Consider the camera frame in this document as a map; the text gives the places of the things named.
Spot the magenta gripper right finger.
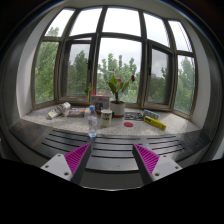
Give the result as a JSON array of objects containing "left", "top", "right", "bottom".
[{"left": 132, "top": 144, "right": 182, "bottom": 185}]

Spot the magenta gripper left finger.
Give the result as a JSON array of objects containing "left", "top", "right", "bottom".
[{"left": 42, "top": 143, "right": 91, "bottom": 184}]

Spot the clear plastic water bottle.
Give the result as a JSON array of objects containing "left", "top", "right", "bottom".
[{"left": 87, "top": 105, "right": 97, "bottom": 137}]

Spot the dark slatted radiator cover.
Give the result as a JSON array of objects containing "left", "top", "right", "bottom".
[{"left": 10, "top": 119, "right": 210, "bottom": 172}]

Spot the yellow glue box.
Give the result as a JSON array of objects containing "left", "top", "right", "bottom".
[{"left": 144, "top": 116, "right": 166, "bottom": 130}]

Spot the red round coaster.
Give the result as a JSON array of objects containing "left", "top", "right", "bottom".
[{"left": 124, "top": 122, "right": 133, "bottom": 127}]

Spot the colourful flat marker pack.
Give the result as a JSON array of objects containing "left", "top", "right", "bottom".
[{"left": 68, "top": 108, "right": 85, "bottom": 117}]

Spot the light blue flat box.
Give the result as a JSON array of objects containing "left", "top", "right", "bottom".
[{"left": 143, "top": 109, "right": 160, "bottom": 120}]

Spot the black patterned trivet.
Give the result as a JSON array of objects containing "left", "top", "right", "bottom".
[{"left": 124, "top": 112, "right": 144, "bottom": 121}]

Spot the white rolled package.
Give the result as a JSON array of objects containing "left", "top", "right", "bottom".
[{"left": 47, "top": 102, "right": 71, "bottom": 119}]

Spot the cream printed mug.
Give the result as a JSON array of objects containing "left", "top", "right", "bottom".
[{"left": 101, "top": 109, "right": 112, "bottom": 127}]

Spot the white flower pot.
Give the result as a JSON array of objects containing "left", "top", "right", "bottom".
[{"left": 110, "top": 101, "right": 125, "bottom": 117}]

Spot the red and white box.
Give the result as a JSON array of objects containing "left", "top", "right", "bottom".
[{"left": 90, "top": 95, "right": 109, "bottom": 114}]

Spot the green plant with red flowers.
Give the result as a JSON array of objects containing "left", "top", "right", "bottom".
[{"left": 107, "top": 75, "right": 135, "bottom": 104}]

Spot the brown window frame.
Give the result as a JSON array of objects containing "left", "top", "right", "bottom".
[{"left": 31, "top": 5, "right": 197, "bottom": 118}]

